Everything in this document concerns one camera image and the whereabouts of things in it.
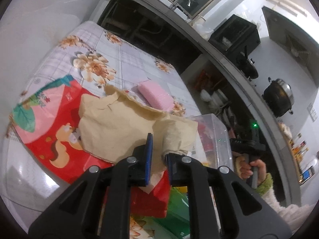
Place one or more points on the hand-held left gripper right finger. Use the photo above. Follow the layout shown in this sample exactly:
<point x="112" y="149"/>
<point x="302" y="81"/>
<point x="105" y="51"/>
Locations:
<point x="169" y="169"/>

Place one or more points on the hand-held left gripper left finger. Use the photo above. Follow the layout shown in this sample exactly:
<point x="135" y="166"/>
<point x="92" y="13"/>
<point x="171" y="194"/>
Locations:
<point x="149" y="159"/>

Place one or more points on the clear plastic container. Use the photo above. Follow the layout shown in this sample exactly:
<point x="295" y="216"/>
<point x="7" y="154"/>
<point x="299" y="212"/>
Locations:
<point x="219" y="139"/>

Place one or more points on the beige cloth garment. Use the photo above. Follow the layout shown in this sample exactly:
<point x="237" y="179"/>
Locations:
<point x="119" y="124"/>

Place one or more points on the red printed bag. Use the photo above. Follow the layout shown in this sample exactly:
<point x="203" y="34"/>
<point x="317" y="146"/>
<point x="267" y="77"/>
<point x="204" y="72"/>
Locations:
<point x="72" y="169"/>

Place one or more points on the person's right forearm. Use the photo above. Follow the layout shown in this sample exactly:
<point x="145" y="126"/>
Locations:
<point x="281" y="211"/>

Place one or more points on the person's right hand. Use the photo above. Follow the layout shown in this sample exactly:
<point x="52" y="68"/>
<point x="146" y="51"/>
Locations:
<point x="261" y="169"/>

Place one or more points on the grey kitchen counter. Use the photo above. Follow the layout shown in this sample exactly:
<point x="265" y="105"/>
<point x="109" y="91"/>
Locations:
<point x="268" y="122"/>

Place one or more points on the red packet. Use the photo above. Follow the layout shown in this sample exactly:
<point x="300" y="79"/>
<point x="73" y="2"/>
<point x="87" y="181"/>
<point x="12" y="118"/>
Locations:
<point x="154" y="199"/>

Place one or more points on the pale pink bag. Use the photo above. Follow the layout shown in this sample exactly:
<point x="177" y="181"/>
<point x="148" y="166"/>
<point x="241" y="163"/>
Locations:
<point x="285" y="130"/>

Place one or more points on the green printed box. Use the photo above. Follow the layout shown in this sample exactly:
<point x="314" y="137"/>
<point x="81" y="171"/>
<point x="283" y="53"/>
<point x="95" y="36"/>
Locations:
<point x="178" y="211"/>

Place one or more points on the stack of bowls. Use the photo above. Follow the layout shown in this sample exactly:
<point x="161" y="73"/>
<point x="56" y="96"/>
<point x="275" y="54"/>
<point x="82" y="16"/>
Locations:
<point x="219" y="98"/>

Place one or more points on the black pot with metal lid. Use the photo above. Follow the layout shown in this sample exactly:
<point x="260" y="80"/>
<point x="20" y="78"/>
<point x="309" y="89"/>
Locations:
<point x="274" y="99"/>

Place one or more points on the group of condiment bottles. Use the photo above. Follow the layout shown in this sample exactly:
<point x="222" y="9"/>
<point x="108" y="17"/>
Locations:
<point x="299" y="147"/>

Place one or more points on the white bowl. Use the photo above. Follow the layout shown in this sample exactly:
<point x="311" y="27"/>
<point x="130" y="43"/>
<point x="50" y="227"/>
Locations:
<point x="205" y="95"/>

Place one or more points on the pink sponge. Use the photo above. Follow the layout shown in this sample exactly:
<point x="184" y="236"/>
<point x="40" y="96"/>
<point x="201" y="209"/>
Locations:
<point x="155" y="94"/>

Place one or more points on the silver kitchen scale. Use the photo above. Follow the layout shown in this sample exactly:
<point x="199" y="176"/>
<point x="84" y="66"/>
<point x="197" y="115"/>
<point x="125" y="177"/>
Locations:
<point x="307" y="173"/>

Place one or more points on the red seasoning packets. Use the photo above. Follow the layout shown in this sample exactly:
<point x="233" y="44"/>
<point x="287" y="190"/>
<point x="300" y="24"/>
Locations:
<point x="206" y="79"/>

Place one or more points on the table with floral tablecloth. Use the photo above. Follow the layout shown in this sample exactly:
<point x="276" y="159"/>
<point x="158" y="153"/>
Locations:
<point x="134" y="57"/>

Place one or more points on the black microwave oven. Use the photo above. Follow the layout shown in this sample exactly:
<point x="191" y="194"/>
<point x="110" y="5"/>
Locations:
<point x="239" y="32"/>

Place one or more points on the grey range hood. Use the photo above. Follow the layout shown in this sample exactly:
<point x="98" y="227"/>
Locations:
<point x="281" y="34"/>

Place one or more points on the white plastic bag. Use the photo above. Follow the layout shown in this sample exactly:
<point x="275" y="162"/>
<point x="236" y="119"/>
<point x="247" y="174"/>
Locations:
<point x="201" y="28"/>

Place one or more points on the metal faucet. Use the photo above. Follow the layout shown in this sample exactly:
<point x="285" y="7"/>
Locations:
<point x="185" y="0"/>

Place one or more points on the white wall sticker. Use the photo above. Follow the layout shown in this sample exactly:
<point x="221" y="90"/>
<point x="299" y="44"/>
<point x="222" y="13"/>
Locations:
<point x="312" y="112"/>

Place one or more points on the white wall fixture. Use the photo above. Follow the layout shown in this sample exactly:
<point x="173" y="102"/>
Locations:
<point x="286" y="2"/>

